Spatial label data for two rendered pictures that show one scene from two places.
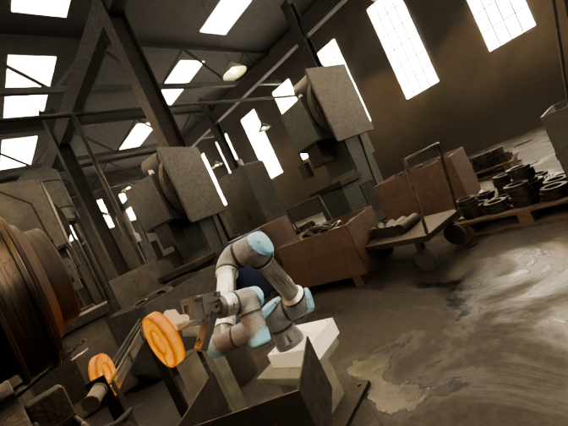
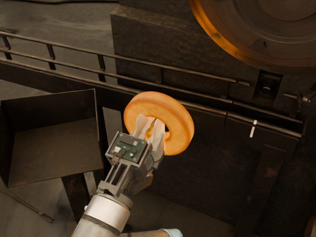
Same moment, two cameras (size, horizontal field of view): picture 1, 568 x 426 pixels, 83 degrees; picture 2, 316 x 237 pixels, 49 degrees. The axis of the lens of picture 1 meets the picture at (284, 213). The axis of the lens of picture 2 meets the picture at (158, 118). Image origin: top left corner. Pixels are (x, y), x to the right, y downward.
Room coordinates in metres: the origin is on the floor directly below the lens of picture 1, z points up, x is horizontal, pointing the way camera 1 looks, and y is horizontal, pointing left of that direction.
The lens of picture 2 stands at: (1.37, 0.27, 1.37)
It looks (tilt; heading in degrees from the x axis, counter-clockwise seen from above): 45 degrees down; 160
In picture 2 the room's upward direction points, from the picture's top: straight up
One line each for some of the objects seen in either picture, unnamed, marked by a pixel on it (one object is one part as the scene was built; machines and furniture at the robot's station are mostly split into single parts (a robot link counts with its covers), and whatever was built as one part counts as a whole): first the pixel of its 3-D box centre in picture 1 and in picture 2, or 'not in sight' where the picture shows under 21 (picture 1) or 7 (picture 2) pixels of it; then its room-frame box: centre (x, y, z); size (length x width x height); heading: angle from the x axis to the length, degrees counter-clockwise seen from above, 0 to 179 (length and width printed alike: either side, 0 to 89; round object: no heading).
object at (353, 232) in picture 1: (335, 251); not in sight; (3.56, -0.33, 0.33); 0.93 x 0.73 x 0.66; 52
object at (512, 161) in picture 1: (476, 166); not in sight; (5.83, -3.51, 0.22); 1.20 x 0.81 x 0.44; 45
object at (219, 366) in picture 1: (221, 370); not in sight; (1.85, 0.71, 0.31); 0.24 x 0.16 x 0.62; 45
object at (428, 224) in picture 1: (390, 216); not in sight; (3.17, -0.93, 0.48); 1.18 x 0.65 x 0.96; 35
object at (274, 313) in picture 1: (276, 313); not in sight; (1.61, 0.25, 0.54); 0.13 x 0.12 x 0.14; 78
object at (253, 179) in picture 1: (260, 217); not in sight; (6.25, 0.45, 1.00); 0.80 x 0.63 x 2.00; 50
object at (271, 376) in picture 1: (298, 360); not in sight; (1.61, 0.24, 0.28); 0.32 x 0.32 x 0.04; 52
